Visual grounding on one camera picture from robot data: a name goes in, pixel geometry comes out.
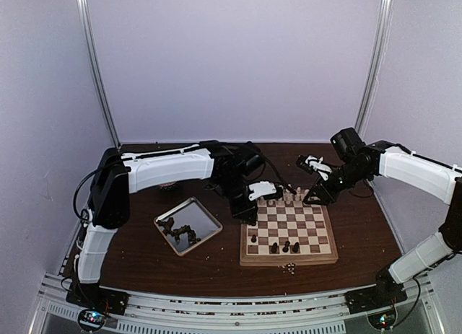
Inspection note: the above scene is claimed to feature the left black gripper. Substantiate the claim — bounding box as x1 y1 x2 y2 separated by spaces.
217 175 258 224

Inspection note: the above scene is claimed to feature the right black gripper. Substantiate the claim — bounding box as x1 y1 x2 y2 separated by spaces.
303 160 370 206

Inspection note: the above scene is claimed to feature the wooden chess board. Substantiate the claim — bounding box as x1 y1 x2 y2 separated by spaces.
240 188 339 267

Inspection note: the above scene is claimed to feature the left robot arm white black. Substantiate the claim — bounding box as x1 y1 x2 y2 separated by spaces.
74 141 276 308

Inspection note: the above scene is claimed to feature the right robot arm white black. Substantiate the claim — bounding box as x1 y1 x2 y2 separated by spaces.
297 128 461 307

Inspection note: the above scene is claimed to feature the metal tray wooden rim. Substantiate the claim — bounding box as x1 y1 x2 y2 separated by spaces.
154 197 223 257

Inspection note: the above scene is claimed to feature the red patterned bowl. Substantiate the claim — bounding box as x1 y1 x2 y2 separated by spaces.
158 182 178 190

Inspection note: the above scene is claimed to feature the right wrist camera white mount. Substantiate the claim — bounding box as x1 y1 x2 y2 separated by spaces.
296 155 332 181

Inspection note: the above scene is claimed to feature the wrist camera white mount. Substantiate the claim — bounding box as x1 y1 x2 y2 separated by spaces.
296 155 332 181
248 181 284 201

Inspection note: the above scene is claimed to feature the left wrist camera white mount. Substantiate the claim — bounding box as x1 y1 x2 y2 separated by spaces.
248 181 284 201

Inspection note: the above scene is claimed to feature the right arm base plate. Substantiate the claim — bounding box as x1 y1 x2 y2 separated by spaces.
344 287 407 315

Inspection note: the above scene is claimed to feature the aluminium front rail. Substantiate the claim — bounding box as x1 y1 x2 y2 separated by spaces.
35 271 437 334

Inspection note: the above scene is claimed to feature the right aluminium frame post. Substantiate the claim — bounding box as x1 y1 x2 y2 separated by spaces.
354 0 393 136

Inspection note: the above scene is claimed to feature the aluminium frame post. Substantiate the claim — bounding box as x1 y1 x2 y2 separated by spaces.
354 0 393 136
77 0 122 149

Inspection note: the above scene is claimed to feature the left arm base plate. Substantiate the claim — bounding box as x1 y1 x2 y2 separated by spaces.
66 289 129 315

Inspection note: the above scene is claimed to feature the left aluminium frame post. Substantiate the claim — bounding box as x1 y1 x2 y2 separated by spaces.
77 0 122 149

